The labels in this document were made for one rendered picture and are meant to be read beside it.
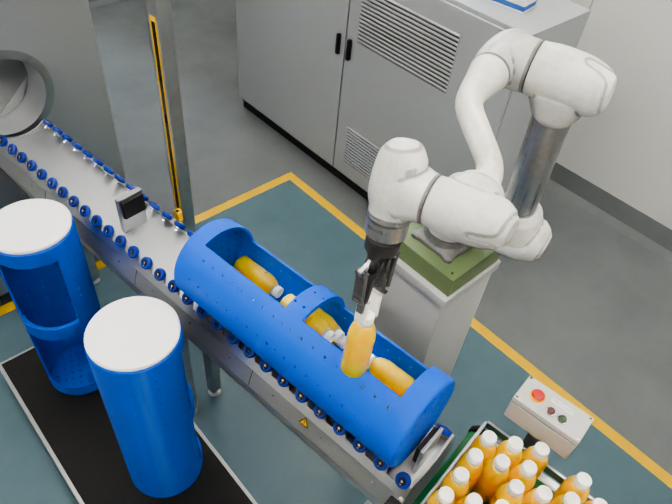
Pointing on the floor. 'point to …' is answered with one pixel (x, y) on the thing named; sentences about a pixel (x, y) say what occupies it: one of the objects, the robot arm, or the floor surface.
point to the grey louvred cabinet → (383, 75)
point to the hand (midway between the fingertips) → (368, 307)
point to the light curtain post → (171, 106)
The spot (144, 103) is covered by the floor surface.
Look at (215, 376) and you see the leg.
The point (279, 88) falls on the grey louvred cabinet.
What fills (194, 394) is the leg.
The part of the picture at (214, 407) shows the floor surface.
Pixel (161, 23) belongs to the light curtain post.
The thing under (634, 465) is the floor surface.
